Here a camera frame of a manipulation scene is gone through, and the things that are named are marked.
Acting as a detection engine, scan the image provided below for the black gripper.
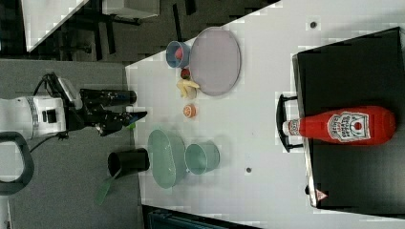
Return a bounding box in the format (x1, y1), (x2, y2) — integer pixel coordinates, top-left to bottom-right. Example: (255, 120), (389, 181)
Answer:
(65, 89), (147, 131)

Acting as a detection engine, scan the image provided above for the red ketchup bottle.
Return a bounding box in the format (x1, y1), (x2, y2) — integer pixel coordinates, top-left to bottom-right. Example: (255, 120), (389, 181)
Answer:
(281, 106), (396, 146)

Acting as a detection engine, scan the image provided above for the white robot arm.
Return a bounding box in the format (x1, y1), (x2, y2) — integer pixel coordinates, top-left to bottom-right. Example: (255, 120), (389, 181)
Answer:
(1, 89), (147, 139)

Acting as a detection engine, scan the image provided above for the green oval colander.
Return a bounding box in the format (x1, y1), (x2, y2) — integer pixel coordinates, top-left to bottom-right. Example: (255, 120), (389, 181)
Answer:
(148, 129), (186, 189)

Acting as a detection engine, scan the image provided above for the orange slice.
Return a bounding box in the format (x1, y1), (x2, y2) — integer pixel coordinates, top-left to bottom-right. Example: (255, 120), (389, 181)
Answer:
(183, 104), (197, 118)

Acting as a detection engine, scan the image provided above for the yellow banana bunch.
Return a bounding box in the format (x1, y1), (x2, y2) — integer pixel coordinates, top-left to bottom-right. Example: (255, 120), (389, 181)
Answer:
(177, 79), (200, 99)

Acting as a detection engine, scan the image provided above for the green spatula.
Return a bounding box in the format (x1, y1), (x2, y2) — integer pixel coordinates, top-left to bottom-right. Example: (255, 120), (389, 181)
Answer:
(95, 170), (121, 206)

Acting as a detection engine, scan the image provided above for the red strawberry on table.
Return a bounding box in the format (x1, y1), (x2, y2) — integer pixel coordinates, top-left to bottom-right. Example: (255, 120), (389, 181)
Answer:
(181, 69), (191, 79)

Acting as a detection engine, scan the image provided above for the blue cup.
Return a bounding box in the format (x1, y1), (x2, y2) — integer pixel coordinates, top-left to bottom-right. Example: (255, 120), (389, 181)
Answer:
(165, 41), (190, 68)

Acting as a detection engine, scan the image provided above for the red strawberry in cup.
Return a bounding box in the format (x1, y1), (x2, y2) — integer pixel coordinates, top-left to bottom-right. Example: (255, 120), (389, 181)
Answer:
(175, 48), (183, 60)

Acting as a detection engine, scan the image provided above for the green cup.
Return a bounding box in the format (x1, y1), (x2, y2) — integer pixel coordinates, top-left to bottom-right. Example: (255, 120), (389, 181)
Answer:
(184, 141), (220, 175)

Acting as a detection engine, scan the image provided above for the grey round plate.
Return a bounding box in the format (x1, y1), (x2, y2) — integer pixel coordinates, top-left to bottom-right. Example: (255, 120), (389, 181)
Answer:
(189, 27), (241, 96)

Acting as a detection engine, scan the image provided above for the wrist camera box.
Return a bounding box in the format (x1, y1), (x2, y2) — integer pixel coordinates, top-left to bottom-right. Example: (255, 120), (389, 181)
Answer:
(48, 73), (83, 110)

